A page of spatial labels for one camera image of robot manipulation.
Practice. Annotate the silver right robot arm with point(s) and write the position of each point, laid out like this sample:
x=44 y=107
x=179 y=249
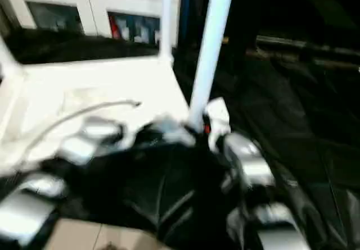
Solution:
x=253 y=165

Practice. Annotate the white plastic table top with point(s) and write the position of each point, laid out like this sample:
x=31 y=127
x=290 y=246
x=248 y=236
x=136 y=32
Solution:
x=98 y=84

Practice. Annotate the gold piano label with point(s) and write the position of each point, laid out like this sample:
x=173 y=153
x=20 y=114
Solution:
x=225 y=39

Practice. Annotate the black work mat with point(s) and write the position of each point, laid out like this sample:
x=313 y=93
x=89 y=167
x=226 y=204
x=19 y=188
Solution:
x=281 y=106

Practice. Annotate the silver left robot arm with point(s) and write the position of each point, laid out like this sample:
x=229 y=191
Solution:
x=76 y=148

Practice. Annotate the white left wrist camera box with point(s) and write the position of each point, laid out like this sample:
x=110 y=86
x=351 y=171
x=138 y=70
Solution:
x=130 y=137

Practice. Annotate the white flat board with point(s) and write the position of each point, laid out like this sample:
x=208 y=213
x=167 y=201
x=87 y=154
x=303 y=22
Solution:
x=358 y=69

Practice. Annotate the black robot foot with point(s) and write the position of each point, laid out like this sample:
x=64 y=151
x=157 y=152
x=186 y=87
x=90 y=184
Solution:
x=110 y=246

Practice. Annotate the black piano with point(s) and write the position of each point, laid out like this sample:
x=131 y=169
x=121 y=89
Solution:
x=295 y=5

